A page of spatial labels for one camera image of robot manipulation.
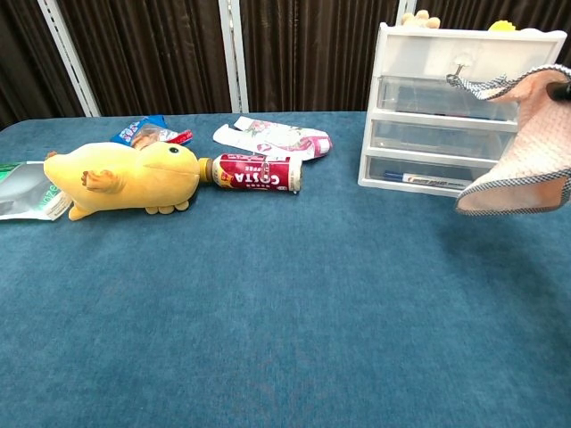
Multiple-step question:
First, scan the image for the pink cloth with checkered trim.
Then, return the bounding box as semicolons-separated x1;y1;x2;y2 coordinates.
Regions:
446;63;571;217

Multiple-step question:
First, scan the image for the red Costa coffee bottle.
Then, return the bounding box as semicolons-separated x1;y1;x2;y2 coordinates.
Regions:
197;152;304;193

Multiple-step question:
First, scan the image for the white pink floral packet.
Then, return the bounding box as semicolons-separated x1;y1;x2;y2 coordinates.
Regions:
211;116;335;163

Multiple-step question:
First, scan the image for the blue capped whiteboard marker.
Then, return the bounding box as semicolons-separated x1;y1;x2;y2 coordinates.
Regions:
384;170;469;191

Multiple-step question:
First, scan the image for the yellow plush duck toy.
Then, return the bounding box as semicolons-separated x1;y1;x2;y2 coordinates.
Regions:
43;141;202;222

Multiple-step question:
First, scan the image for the blue red snack packet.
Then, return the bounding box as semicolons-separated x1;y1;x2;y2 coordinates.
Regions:
109;114;194;151

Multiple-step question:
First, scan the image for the dark brown curtain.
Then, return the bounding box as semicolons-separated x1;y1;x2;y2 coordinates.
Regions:
0;0;571;131

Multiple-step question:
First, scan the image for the white plastic drawer organizer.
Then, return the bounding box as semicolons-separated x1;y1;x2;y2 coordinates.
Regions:
357;21;568;199

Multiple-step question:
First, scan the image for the beige plush toy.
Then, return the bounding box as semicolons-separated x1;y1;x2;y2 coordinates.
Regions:
401;9;442;30

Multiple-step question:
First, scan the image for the silver green pouch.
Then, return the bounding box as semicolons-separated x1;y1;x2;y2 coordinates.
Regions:
0;160;73;222

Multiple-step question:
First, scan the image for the white slotted upright rail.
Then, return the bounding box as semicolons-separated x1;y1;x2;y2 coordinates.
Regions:
37;0;102;118
217;0;250;114
396;0;418;26

